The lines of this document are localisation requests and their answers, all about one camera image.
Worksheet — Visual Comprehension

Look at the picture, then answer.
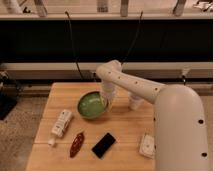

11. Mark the white tube bottle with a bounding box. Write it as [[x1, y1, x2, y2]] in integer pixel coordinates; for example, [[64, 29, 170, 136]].
[[48, 110, 73, 146]]

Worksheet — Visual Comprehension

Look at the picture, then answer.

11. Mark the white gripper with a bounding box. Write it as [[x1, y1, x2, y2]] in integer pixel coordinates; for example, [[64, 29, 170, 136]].
[[101, 80, 116, 110]]

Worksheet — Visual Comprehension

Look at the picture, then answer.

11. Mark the white paper cup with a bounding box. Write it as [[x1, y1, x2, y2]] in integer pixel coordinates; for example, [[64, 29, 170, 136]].
[[129, 94, 143, 110]]

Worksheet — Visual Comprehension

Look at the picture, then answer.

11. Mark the left black cable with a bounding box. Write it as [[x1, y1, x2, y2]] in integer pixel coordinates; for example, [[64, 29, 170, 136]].
[[64, 10, 86, 82]]

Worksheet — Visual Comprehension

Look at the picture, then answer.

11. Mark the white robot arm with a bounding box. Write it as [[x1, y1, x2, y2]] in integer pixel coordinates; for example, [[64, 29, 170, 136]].
[[96, 60, 210, 171]]

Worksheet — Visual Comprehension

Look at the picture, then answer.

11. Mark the black object at left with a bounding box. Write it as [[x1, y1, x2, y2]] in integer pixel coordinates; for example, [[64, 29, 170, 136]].
[[0, 71, 20, 120]]

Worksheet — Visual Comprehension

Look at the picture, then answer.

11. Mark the red brown chili pepper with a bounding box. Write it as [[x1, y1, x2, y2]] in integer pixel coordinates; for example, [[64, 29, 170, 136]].
[[70, 132, 85, 158]]

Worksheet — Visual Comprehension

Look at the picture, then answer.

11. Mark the white small box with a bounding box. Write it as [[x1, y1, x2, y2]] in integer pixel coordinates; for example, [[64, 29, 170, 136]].
[[139, 134, 155, 158]]

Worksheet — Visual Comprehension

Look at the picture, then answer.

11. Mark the green ceramic bowl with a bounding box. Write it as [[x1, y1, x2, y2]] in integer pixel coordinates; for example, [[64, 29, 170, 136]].
[[77, 91, 107, 119]]

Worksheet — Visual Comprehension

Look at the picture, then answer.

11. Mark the right black cable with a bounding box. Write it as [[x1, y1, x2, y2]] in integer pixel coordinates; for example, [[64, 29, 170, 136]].
[[120, 10, 144, 66]]

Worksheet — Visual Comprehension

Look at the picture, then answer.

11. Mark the black smartphone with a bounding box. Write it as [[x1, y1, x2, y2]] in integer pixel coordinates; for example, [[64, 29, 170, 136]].
[[92, 133, 116, 159]]

